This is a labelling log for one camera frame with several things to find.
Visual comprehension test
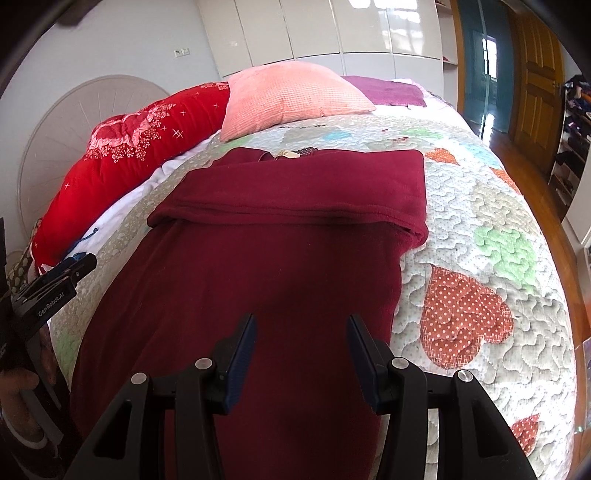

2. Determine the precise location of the white wall switch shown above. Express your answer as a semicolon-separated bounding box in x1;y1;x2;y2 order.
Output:
173;48;190;58

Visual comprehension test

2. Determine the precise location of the wooden door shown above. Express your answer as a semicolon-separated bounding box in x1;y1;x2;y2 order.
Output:
511;11;564;177

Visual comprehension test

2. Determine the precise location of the dark red knit sweater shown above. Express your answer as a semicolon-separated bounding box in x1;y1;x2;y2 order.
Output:
71;148;429;479

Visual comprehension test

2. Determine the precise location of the pink corduroy pillow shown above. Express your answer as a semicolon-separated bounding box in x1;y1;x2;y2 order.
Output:
221;61;375;142

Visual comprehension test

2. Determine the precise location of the person left hand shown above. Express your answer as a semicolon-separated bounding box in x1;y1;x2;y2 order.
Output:
0;322;59;444

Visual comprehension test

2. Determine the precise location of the heart pattern quilted bedspread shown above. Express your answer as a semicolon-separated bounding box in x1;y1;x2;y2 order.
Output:
50;94;577;479

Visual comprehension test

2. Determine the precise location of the white fleece blanket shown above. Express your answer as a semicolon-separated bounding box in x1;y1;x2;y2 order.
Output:
66;132;219;257

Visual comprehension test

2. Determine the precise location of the round beige headboard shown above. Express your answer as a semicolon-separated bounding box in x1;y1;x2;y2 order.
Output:
18;75;168;235

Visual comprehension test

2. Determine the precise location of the red floral quilted duvet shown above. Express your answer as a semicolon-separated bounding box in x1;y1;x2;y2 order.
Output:
30;82;229;271

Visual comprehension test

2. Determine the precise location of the white wardrobe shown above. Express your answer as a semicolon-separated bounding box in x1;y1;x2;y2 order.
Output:
197;0;458;106

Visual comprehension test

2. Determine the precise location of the cluttered shelf rack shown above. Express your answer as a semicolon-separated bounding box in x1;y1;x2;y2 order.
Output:
549;74;590;210

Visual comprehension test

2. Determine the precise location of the blue lanyard strap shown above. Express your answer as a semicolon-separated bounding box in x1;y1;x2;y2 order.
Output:
68;227;100;255

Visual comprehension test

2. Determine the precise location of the purple cloth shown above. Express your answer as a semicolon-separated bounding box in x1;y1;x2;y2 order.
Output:
344;76;426;107

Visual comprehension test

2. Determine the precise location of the white desk shelf unit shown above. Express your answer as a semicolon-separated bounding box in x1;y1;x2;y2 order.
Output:
562;171;591;283

